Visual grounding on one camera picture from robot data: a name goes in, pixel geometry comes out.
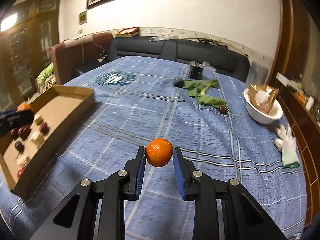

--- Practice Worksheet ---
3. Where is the large red jujube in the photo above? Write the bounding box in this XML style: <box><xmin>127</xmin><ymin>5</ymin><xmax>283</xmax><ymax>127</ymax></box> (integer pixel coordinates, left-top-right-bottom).
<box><xmin>18</xmin><ymin>125</ymin><xmax>31</xmax><ymax>140</ymax></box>

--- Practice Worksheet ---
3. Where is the orange mandarin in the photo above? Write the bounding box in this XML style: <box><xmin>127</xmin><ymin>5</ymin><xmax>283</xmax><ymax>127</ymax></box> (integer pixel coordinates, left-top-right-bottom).
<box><xmin>146</xmin><ymin>138</ymin><xmax>173</xmax><ymax>167</ymax></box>
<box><xmin>16</xmin><ymin>103</ymin><xmax>33</xmax><ymax>112</ymax></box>

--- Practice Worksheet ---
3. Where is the dark purple round fruit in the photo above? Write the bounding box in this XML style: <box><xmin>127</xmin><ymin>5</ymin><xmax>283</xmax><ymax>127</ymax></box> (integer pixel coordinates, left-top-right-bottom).
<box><xmin>14</xmin><ymin>141</ymin><xmax>24</xmax><ymax>153</ymax></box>

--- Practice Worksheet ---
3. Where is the lone red jujube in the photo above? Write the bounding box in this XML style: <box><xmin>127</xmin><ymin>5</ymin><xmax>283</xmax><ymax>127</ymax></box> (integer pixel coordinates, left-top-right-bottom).
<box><xmin>39</xmin><ymin>122</ymin><xmax>49</xmax><ymax>134</ymax></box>

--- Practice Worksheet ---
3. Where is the red tomato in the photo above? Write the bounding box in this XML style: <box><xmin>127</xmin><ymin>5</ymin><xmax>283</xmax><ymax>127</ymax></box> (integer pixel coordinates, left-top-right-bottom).
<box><xmin>17</xmin><ymin>167</ymin><xmax>25</xmax><ymax>179</ymax></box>

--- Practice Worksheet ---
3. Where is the wrinkled dark red jujube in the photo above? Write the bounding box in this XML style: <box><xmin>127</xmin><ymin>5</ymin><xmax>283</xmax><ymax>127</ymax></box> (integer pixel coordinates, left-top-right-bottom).
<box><xmin>10</xmin><ymin>128</ymin><xmax>19</xmax><ymax>140</ymax></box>

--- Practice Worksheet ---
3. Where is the small beige yam piece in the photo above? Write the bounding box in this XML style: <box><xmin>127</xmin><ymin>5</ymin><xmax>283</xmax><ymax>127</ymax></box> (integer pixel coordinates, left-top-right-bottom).
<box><xmin>34</xmin><ymin>114</ymin><xmax>43</xmax><ymax>125</ymax></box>

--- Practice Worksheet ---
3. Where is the shallow cardboard box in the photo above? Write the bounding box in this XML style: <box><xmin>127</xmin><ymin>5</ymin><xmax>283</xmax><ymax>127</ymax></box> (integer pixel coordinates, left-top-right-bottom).
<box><xmin>1</xmin><ymin>86</ymin><xmax>95</xmax><ymax>199</ymax></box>

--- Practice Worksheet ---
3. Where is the wooden cabinet door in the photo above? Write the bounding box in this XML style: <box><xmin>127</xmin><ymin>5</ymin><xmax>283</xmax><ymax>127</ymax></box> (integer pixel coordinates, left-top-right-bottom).
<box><xmin>1</xmin><ymin>0</ymin><xmax>60</xmax><ymax>111</ymax></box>

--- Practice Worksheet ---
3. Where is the white work glove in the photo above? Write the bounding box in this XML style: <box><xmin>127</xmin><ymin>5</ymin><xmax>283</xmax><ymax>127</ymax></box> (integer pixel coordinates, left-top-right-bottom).
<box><xmin>274</xmin><ymin>124</ymin><xmax>300</xmax><ymax>168</ymax></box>

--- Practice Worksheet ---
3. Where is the maroon armchair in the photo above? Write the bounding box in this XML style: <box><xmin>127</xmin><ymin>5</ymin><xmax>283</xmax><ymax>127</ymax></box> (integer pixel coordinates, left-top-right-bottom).
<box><xmin>49</xmin><ymin>32</ymin><xmax>113</xmax><ymax>85</ymax></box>

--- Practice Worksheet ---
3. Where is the white plastic bowl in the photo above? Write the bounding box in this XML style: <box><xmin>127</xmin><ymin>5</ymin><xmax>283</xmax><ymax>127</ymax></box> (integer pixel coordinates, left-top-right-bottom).
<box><xmin>243</xmin><ymin>87</ymin><xmax>284</xmax><ymax>125</ymax></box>

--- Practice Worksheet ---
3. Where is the dark jujube by greens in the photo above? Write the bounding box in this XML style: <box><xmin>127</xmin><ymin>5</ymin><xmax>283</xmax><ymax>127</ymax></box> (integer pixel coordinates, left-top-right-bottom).
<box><xmin>218</xmin><ymin>106</ymin><xmax>228</xmax><ymax>115</ymax></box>

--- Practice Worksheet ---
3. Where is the wooden sideboard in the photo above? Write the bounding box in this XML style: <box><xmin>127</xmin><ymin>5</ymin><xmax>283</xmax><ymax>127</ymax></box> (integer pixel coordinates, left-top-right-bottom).
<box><xmin>276</xmin><ymin>73</ymin><xmax>319</xmax><ymax>226</ymax></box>

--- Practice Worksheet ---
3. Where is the brown crumpled plastic bag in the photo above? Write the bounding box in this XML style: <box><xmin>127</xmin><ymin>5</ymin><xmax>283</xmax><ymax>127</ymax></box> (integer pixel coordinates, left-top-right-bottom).
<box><xmin>248</xmin><ymin>85</ymin><xmax>279</xmax><ymax>114</ymax></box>

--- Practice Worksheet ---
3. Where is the white cup on sideboard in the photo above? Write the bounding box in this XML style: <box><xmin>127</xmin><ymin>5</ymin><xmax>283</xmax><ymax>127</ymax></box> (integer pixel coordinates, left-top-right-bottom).
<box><xmin>305</xmin><ymin>96</ymin><xmax>314</xmax><ymax>111</ymax></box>

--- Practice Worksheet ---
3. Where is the green leafy vegetable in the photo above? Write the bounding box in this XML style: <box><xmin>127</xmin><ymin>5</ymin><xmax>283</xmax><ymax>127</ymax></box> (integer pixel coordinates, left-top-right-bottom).
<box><xmin>183</xmin><ymin>79</ymin><xmax>229</xmax><ymax>110</ymax></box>

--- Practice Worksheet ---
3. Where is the blue plaid tablecloth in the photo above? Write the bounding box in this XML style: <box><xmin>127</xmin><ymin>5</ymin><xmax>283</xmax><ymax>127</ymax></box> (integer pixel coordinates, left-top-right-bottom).
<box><xmin>1</xmin><ymin>56</ymin><xmax>307</xmax><ymax>239</ymax></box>

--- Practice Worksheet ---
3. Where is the clear plastic container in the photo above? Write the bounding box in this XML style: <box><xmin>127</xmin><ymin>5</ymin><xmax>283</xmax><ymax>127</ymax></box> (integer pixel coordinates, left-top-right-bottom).
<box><xmin>245</xmin><ymin>61</ymin><xmax>269</xmax><ymax>87</ymax></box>

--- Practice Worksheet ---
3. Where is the framed picture on sofa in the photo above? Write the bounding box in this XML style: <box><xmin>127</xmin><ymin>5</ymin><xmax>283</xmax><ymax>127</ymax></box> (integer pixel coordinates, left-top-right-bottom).
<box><xmin>115</xmin><ymin>27</ymin><xmax>139</xmax><ymax>37</ymax></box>

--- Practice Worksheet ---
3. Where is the small black device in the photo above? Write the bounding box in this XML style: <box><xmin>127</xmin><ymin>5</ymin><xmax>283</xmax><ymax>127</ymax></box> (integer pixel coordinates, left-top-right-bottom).
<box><xmin>188</xmin><ymin>65</ymin><xmax>203</xmax><ymax>80</ymax></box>

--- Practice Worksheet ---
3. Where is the dark grey sofa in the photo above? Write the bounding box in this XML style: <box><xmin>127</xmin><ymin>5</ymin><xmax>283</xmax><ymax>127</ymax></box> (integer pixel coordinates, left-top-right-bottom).
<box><xmin>107</xmin><ymin>36</ymin><xmax>250</xmax><ymax>82</ymax></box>

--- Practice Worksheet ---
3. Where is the black cable clip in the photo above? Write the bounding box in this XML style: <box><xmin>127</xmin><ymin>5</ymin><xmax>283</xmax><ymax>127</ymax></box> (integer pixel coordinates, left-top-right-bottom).
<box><xmin>174</xmin><ymin>79</ymin><xmax>184</xmax><ymax>88</ymax></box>

